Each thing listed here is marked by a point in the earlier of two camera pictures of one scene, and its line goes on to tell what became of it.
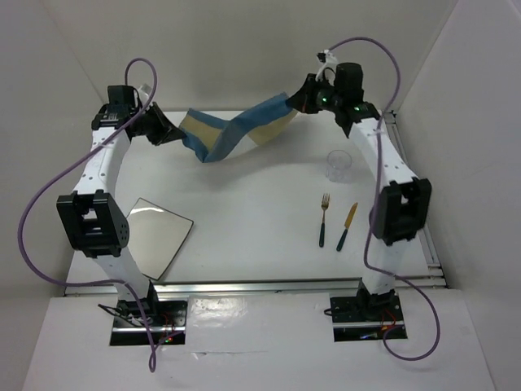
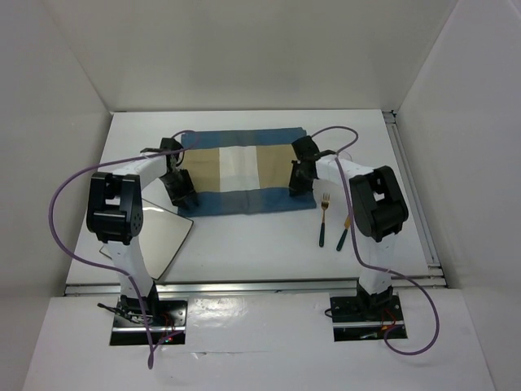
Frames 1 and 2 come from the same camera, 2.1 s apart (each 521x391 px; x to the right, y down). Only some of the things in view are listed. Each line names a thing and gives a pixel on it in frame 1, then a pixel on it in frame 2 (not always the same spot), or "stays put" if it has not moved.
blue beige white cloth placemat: (210, 138) -> (244, 171)
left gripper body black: (151, 124) -> (178, 184)
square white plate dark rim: (155, 235) stays put
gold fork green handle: (324, 204) stays put
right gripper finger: (299, 99) -> (293, 192)
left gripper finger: (173, 133) -> (182, 205)
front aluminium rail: (262, 287) stays put
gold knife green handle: (348, 219) stays put
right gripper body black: (320, 95) -> (298, 177)
